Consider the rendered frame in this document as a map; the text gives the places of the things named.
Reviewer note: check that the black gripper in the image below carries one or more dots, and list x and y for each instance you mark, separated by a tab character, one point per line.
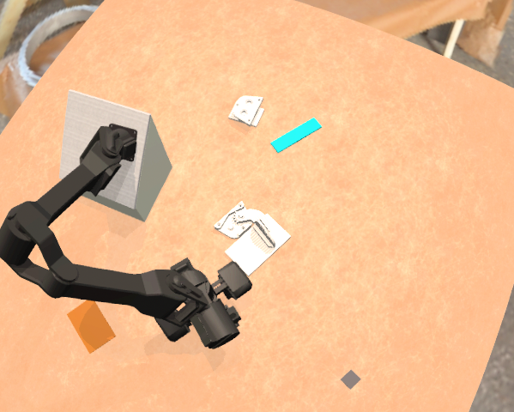
233	282

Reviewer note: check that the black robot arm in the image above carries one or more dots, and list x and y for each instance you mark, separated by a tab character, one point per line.
155	293

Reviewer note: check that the orange rectangular plate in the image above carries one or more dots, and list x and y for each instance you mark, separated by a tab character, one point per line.
90	325

